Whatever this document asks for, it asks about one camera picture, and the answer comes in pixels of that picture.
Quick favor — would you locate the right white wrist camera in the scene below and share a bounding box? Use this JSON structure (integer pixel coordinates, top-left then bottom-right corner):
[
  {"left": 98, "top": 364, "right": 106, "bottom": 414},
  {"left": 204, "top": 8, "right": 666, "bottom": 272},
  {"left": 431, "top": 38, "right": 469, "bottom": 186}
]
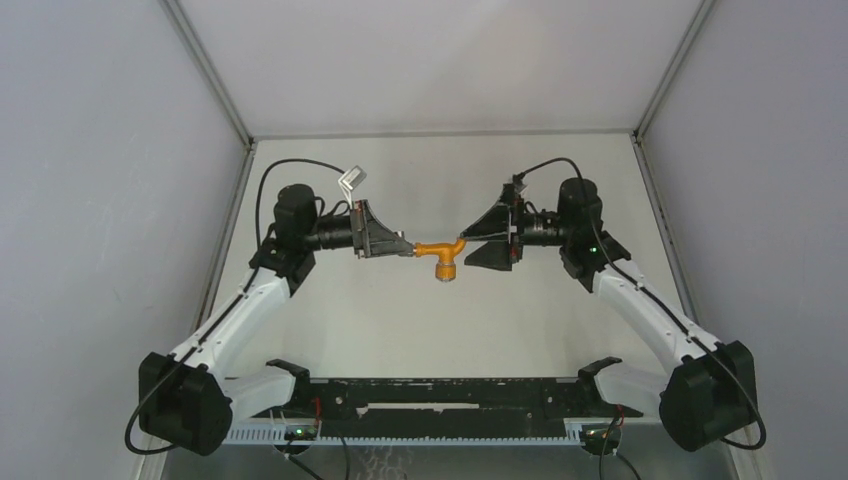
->
[{"left": 511, "top": 174, "right": 526, "bottom": 198}]

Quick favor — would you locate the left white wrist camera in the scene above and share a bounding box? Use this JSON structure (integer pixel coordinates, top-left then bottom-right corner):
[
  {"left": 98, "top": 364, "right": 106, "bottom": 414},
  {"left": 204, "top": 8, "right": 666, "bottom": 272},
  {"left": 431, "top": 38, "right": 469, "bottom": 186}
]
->
[{"left": 337, "top": 165, "right": 367, "bottom": 208}]

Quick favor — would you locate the left black camera cable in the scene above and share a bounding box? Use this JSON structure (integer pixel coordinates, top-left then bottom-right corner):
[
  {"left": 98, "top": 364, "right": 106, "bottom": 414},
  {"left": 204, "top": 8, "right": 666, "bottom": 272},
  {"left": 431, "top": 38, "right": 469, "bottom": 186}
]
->
[{"left": 254, "top": 158, "right": 346, "bottom": 246}]

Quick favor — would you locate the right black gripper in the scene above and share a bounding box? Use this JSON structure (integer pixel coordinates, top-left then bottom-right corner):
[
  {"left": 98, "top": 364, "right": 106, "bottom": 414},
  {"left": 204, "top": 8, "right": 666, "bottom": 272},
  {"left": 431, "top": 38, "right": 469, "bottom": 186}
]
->
[{"left": 461, "top": 183, "right": 574, "bottom": 272}]

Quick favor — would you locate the right black camera cable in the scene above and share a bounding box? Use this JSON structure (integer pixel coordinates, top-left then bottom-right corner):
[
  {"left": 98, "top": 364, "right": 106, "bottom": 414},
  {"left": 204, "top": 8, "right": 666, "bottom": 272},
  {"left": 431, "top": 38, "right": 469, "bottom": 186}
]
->
[{"left": 515, "top": 156, "right": 607, "bottom": 266}]

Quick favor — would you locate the right green circuit board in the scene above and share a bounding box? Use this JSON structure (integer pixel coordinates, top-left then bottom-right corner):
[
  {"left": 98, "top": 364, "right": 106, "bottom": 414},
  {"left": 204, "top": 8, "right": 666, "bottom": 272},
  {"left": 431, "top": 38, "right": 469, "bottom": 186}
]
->
[{"left": 580, "top": 426, "right": 622, "bottom": 445}]

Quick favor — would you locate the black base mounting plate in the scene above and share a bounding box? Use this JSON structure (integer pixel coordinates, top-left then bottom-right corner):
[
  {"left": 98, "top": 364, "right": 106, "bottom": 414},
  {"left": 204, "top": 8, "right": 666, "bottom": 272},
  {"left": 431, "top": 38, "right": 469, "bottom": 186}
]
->
[{"left": 265, "top": 377, "right": 642, "bottom": 435}]

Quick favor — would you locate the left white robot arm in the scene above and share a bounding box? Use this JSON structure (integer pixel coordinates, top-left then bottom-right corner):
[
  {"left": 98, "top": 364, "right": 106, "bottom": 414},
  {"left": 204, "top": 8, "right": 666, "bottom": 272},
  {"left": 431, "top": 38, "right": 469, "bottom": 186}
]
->
[{"left": 128, "top": 184, "right": 416, "bottom": 456}]

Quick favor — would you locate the black camera cable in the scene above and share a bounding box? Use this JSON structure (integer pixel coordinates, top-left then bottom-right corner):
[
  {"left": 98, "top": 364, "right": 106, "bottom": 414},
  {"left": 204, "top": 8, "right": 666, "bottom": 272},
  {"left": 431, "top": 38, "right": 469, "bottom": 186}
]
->
[
  {"left": 515, "top": 156, "right": 607, "bottom": 266},
  {"left": 254, "top": 158, "right": 346, "bottom": 246}
]

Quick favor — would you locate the green circuit board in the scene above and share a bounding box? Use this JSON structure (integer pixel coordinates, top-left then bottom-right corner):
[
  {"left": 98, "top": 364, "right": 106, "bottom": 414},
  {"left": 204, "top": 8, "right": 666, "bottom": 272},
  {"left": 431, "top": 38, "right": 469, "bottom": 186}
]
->
[
  {"left": 284, "top": 426, "right": 319, "bottom": 442},
  {"left": 580, "top": 426, "right": 622, "bottom": 445}
]

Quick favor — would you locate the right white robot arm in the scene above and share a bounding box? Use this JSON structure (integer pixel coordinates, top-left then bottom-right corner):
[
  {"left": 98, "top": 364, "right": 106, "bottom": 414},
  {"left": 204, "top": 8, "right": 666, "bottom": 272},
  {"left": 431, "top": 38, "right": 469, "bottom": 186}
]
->
[{"left": 460, "top": 177, "right": 763, "bottom": 452}]

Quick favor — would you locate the orange faucet body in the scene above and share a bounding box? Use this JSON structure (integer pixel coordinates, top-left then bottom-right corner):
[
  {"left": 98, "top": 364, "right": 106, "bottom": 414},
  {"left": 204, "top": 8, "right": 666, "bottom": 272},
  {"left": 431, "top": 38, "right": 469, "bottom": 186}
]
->
[{"left": 414, "top": 238, "right": 466, "bottom": 283}]

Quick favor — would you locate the white slotted cable duct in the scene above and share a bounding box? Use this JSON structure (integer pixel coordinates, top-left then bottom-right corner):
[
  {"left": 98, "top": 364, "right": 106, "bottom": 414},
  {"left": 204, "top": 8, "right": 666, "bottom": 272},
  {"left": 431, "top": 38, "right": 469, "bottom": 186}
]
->
[{"left": 223, "top": 423, "right": 584, "bottom": 447}]

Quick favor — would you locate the left green circuit board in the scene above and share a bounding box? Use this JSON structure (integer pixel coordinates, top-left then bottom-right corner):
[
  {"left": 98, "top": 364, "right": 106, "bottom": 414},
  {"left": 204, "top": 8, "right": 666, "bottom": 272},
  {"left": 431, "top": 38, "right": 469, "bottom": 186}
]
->
[{"left": 284, "top": 426, "right": 319, "bottom": 442}]

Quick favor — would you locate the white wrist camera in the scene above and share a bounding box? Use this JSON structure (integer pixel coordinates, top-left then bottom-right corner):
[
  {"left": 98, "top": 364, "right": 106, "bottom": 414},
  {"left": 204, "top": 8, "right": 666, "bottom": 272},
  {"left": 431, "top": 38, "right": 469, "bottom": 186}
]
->
[
  {"left": 337, "top": 165, "right": 367, "bottom": 208},
  {"left": 511, "top": 174, "right": 526, "bottom": 198}
]

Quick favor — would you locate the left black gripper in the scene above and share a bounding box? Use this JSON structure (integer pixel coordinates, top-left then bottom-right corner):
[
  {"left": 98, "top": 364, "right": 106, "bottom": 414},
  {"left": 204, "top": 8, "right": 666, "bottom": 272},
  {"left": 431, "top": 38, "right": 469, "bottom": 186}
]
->
[{"left": 302, "top": 201, "right": 411, "bottom": 259}]

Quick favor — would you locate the silver metal faucet fitting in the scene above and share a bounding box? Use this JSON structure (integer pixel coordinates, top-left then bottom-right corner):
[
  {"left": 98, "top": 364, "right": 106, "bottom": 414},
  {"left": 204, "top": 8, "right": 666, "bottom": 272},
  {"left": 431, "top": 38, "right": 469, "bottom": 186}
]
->
[{"left": 395, "top": 230, "right": 416, "bottom": 257}]

